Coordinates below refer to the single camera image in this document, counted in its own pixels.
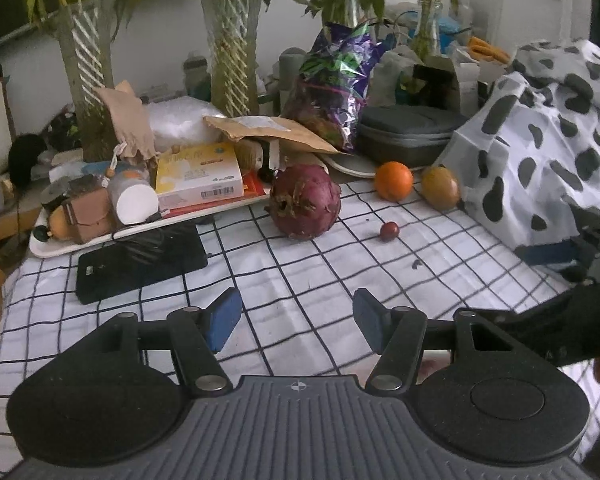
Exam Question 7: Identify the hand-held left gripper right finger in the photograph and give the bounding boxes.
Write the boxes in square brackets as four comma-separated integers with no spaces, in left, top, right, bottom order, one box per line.
[353,288,529,394]

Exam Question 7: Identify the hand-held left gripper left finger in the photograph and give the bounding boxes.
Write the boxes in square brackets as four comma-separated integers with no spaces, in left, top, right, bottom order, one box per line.
[87,287,244,394]

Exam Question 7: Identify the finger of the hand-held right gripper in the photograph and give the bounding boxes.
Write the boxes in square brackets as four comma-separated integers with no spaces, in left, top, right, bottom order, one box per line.
[516,229,600,282]

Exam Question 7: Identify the yellow-green mango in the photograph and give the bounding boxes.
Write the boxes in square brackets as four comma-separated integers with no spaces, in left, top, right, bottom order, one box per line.
[420,165,460,211]

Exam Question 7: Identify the red dragon fruit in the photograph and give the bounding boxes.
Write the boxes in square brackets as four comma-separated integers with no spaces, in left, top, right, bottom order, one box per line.
[268,163,342,240]

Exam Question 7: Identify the large orange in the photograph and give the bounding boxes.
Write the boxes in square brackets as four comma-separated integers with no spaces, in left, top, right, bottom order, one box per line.
[374,160,414,202]

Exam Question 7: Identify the white checked bed sheet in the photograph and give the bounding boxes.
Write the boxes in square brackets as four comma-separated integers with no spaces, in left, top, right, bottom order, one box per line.
[0,164,600,477]

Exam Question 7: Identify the black flat device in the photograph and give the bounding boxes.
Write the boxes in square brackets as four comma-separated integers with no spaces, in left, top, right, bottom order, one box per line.
[75,222,210,305]

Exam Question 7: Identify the cow print blanket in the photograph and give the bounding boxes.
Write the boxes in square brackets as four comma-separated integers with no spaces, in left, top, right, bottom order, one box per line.
[451,36,600,282]

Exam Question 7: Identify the yellow cardboard box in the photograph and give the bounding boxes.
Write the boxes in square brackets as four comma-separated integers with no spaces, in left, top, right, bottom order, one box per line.
[154,142,245,209]

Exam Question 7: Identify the white round jar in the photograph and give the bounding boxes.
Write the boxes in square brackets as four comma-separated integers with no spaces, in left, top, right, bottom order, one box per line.
[107,169,160,226]

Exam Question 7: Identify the brown leather pouch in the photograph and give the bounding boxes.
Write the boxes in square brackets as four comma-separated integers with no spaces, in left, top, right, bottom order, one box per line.
[62,187,114,245]

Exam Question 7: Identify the grey zip case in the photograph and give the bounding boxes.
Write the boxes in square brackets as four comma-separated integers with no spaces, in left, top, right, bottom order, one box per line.
[355,105,469,171]

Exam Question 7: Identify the kraft paper envelope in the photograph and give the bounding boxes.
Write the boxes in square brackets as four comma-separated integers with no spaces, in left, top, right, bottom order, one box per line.
[202,114,342,154]

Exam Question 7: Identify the white tray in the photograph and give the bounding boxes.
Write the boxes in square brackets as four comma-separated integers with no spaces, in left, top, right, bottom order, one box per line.
[28,159,282,260]

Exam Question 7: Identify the white plastic bag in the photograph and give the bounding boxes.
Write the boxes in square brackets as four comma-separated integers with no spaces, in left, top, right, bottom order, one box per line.
[144,99,227,154]

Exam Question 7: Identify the orange packet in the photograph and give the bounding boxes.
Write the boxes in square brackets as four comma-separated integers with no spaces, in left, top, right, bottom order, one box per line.
[466,35,512,62]

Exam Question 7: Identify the crumpled brown paper bag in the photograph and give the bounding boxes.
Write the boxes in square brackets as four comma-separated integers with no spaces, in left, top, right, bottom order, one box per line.
[92,79,159,162]

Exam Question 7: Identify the purple foil bag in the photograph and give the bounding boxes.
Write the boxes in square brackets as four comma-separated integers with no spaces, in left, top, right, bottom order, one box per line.
[281,21,387,157]

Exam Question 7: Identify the small glass bottle with plant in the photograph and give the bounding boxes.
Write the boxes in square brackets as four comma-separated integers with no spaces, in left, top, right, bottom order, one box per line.
[414,0,444,57]

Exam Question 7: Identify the black fuzzy pouf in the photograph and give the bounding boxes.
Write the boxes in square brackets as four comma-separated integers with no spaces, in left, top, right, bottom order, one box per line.
[7,134,49,187]

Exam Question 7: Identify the braided plant trunk right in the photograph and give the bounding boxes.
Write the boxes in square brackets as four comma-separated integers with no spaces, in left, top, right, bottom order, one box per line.
[194,0,262,119]

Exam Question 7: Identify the braided plant trunk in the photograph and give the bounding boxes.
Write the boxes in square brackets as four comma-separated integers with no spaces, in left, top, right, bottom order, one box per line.
[54,0,117,162]
[194,0,262,119]

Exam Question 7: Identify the braided plant trunk left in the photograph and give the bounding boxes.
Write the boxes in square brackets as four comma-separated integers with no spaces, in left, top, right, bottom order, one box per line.
[54,0,117,162]

